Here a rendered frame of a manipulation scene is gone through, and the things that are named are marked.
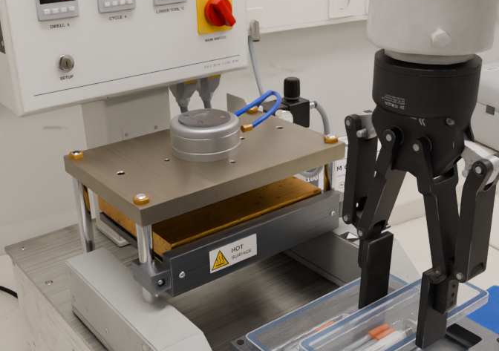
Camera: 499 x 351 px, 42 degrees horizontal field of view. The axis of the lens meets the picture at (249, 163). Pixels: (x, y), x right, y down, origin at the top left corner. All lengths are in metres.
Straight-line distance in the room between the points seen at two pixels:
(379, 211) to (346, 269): 0.26
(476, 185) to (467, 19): 0.11
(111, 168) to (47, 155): 0.60
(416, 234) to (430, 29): 0.92
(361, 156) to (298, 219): 0.21
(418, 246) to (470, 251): 0.80
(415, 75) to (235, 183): 0.28
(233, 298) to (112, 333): 0.17
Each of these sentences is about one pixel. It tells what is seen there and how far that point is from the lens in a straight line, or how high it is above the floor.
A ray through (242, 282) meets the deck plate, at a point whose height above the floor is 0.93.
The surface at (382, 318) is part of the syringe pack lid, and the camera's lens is 0.58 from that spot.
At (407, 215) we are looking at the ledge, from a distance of 1.38.
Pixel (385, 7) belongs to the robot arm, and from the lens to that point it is 0.46.
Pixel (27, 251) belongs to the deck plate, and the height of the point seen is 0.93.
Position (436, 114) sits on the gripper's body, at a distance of 0.47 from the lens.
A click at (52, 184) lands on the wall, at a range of 1.34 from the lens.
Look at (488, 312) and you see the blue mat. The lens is 1.14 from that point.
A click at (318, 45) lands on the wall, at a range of 1.51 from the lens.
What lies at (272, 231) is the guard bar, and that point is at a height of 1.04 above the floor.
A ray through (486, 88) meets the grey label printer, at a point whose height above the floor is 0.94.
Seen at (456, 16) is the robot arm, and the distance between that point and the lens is 0.45.
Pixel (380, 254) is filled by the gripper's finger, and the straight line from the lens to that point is 0.58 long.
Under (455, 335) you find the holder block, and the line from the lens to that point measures 0.68.
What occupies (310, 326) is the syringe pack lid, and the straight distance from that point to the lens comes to 0.63.
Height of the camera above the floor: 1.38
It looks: 23 degrees down
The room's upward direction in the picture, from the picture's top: 2 degrees counter-clockwise
